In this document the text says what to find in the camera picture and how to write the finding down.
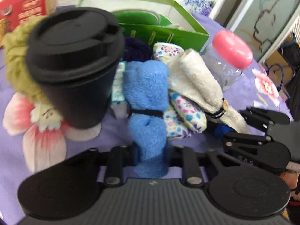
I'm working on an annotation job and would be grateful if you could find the floral patterned soft pouch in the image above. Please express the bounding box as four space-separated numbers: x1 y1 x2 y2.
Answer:
153 42 207 139

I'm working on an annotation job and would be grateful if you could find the cream fluffy towel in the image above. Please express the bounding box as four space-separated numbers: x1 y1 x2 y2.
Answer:
165 49 250 134

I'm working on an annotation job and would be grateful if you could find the blue fluffy towel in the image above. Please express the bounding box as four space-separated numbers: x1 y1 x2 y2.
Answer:
123 60 169 178

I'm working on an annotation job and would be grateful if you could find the dark navy knitted item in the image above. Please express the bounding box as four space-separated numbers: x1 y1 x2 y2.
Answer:
123 37 152 62

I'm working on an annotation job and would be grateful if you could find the olive green mesh sponge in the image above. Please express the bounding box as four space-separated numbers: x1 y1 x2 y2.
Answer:
2 15 50 104

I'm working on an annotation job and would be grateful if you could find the clear jar pink lid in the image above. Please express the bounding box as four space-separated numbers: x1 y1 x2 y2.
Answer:
200 30 253 91

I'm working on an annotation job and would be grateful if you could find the black lidded coffee cup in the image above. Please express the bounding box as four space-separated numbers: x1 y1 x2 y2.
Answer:
25 7 125 129

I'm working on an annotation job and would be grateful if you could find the green cardboard box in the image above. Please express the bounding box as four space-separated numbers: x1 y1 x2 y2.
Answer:
77 0 209 51

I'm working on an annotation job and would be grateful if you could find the red cracker box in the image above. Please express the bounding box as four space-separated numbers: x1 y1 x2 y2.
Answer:
1 0 56 40

